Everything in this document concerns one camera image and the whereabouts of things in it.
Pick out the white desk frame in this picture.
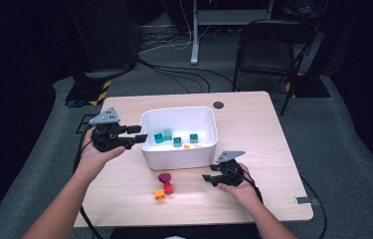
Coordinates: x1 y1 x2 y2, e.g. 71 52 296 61
190 0 275 66

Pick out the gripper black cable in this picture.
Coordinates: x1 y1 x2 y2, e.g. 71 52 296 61
240 172 328 239
73 123 106 239

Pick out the black striped stand base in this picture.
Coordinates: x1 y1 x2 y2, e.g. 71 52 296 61
284 74 331 99
65 74 112 108

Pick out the metal table edge bracket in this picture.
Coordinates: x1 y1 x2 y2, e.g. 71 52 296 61
293 195 319 206

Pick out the person's right hand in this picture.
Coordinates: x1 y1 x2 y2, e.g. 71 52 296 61
217 163 262 208

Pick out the white plastic bin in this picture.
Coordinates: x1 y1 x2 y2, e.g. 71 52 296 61
137 106 219 171

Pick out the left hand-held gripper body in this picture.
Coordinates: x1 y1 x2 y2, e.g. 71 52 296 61
89 107 133 153

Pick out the person's left hand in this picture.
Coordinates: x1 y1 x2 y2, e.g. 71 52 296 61
74 127 126 178

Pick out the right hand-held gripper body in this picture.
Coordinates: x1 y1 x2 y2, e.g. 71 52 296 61
215 150 247 187

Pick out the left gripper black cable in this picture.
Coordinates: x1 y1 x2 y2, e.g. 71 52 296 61
73 123 106 239

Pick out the white floor cable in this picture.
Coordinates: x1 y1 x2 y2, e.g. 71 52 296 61
138 0 208 54

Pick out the maroon toy piece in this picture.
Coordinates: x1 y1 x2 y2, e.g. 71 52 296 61
157 172 172 184

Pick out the black floor cable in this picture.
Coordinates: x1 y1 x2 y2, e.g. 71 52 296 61
136 58 236 94

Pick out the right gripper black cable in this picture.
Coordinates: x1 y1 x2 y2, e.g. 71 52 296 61
240 172 328 239

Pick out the black folding chair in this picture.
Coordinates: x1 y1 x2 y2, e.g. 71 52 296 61
233 19 317 117

